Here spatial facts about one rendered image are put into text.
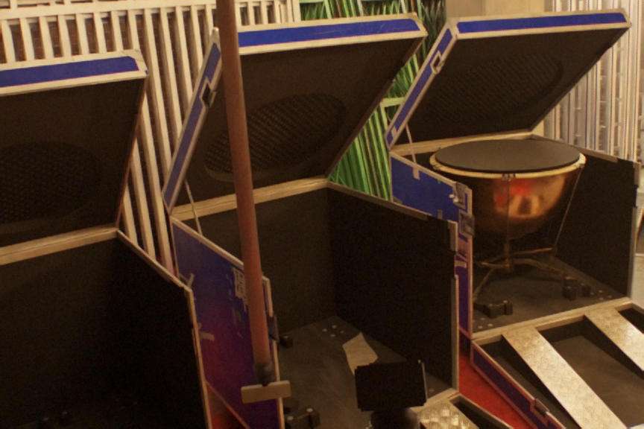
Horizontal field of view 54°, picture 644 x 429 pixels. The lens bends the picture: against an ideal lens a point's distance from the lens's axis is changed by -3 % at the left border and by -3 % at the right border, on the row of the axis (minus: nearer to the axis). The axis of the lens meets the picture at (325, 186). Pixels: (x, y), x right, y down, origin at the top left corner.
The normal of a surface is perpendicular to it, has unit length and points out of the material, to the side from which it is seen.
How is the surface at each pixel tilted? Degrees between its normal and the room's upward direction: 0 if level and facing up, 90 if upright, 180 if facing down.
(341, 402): 0
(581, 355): 1
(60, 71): 46
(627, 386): 1
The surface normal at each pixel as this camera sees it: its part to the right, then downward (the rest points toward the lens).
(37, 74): 0.35, -0.54
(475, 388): -0.07, -0.96
